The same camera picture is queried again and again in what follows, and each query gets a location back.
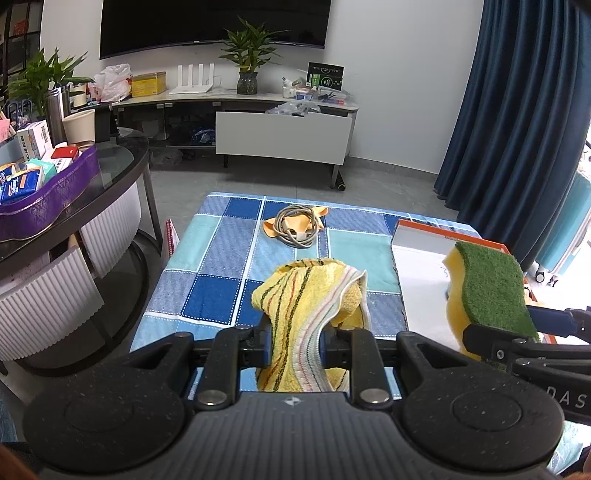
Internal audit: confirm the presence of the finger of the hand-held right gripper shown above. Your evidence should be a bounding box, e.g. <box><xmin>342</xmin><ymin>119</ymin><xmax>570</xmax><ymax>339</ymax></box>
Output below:
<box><xmin>462</xmin><ymin>322</ymin><xmax>555</xmax><ymax>374</ymax></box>
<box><xmin>525</xmin><ymin>305</ymin><xmax>591</xmax><ymax>344</ymax></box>

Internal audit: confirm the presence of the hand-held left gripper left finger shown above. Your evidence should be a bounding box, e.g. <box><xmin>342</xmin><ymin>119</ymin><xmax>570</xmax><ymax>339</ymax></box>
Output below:
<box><xmin>127</xmin><ymin>314</ymin><xmax>273</xmax><ymax>409</ymax></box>

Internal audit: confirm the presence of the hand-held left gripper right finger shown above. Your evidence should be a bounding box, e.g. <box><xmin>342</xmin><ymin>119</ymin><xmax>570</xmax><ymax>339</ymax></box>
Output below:
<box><xmin>322</xmin><ymin>324</ymin><xmax>481</xmax><ymax>409</ymax></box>

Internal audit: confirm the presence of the yellow striped towel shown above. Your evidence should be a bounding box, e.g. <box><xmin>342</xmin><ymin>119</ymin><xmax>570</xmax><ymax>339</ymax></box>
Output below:
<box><xmin>250</xmin><ymin>258</ymin><xmax>372</xmax><ymax>394</ymax></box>

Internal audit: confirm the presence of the green and yellow sponge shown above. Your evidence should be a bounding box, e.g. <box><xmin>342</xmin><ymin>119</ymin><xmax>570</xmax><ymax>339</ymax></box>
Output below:
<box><xmin>441</xmin><ymin>240</ymin><xmax>541</xmax><ymax>356</ymax></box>

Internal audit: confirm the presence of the white board with orange edge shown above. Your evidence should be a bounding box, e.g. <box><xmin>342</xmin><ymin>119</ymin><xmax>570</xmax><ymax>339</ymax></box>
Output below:
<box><xmin>390</xmin><ymin>219</ymin><xmax>559</xmax><ymax>344</ymax></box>

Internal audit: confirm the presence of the blue checked tablecloth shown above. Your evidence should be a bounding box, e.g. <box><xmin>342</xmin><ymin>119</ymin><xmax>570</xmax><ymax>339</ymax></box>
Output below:
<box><xmin>131</xmin><ymin>191</ymin><xmax>483</xmax><ymax>402</ymax></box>

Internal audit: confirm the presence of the yellow fabric bow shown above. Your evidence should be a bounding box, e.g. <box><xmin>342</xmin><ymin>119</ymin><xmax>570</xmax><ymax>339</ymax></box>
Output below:
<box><xmin>264</xmin><ymin>206</ymin><xmax>329</xmax><ymax>238</ymax></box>

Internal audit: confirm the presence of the dark blue curtain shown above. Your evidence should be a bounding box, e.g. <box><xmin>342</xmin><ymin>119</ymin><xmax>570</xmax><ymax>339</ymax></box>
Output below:
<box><xmin>433</xmin><ymin>0</ymin><xmax>591</xmax><ymax>278</ymax></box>

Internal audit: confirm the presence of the white tv cabinet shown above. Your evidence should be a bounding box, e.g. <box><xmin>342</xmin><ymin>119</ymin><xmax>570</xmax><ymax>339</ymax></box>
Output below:
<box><xmin>111</xmin><ymin>90</ymin><xmax>360</xmax><ymax>190</ymax></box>

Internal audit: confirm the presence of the black round glass table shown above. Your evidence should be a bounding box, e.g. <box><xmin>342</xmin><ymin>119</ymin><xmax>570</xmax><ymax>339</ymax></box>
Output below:
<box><xmin>0</xmin><ymin>129</ymin><xmax>160</xmax><ymax>377</ymax></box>

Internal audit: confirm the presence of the clear plastic bag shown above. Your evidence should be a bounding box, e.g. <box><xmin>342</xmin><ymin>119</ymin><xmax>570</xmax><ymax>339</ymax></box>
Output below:
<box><xmin>265</xmin><ymin>99</ymin><xmax>321</xmax><ymax>116</ymax></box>

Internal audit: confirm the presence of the clear tray of small items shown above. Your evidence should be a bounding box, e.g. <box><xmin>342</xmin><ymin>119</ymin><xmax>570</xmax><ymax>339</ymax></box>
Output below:
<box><xmin>281</xmin><ymin>76</ymin><xmax>352</xmax><ymax>102</ymax></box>

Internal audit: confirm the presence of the purple tray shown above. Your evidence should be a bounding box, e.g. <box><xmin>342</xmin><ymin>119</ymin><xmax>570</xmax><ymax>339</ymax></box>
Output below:
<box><xmin>0</xmin><ymin>145</ymin><xmax>100</xmax><ymax>243</ymax></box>

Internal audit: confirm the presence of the potted plant in glass vase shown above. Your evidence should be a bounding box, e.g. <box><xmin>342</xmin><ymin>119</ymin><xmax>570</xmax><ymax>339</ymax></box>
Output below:
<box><xmin>219</xmin><ymin>16</ymin><xmax>289</xmax><ymax>96</ymax></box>

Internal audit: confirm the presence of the white router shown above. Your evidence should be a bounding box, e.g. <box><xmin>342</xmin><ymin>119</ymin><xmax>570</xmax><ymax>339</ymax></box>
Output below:
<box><xmin>168</xmin><ymin>64</ymin><xmax>215</xmax><ymax>95</ymax></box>

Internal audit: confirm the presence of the green and black box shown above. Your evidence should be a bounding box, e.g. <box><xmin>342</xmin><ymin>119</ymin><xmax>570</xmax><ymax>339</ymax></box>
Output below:
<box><xmin>307</xmin><ymin>62</ymin><xmax>345</xmax><ymax>92</ymax></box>

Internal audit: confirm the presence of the yellow box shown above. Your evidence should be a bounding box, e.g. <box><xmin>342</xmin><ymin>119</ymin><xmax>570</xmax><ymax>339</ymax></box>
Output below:
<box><xmin>130</xmin><ymin>72</ymin><xmax>168</xmax><ymax>97</ymax></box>

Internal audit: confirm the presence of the white paper cup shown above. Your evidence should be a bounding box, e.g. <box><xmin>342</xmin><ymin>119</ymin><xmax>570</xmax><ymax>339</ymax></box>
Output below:
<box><xmin>61</xmin><ymin>109</ymin><xmax>96</xmax><ymax>146</ymax></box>

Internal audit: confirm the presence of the blue tissue pack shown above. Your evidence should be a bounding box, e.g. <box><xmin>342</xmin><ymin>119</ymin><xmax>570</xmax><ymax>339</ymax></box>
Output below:
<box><xmin>0</xmin><ymin>166</ymin><xmax>47</xmax><ymax>204</ymax></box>

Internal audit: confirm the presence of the white plastic bag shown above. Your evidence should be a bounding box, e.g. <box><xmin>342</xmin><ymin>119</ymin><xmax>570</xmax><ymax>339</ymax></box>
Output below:
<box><xmin>93</xmin><ymin>64</ymin><xmax>133</xmax><ymax>103</ymax></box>

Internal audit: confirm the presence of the white barcode box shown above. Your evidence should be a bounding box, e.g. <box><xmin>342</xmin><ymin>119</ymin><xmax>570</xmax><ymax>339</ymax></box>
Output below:
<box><xmin>16</xmin><ymin>121</ymin><xmax>54</xmax><ymax>160</ymax></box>

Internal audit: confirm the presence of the steel thermos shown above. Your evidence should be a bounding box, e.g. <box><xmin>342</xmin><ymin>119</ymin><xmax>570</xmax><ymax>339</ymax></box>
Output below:
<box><xmin>46</xmin><ymin>88</ymin><xmax>71</xmax><ymax>146</ymax></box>

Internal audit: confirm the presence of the black television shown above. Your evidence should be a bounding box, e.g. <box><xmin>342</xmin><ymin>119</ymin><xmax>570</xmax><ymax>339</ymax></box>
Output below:
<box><xmin>99</xmin><ymin>0</ymin><xmax>333</xmax><ymax>60</ymax></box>

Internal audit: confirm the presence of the leafy green plant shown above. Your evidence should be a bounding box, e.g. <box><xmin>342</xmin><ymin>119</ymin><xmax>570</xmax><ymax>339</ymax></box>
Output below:
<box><xmin>7</xmin><ymin>48</ymin><xmax>95</xmax><ymax>118</ymax></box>

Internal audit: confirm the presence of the grey coiled cable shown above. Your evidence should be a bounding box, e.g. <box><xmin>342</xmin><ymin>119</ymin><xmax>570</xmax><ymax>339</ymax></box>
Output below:
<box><xmin>273</xmin><ymin>205</ymin><xmax>324</xmax><ymax>249</ymax></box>

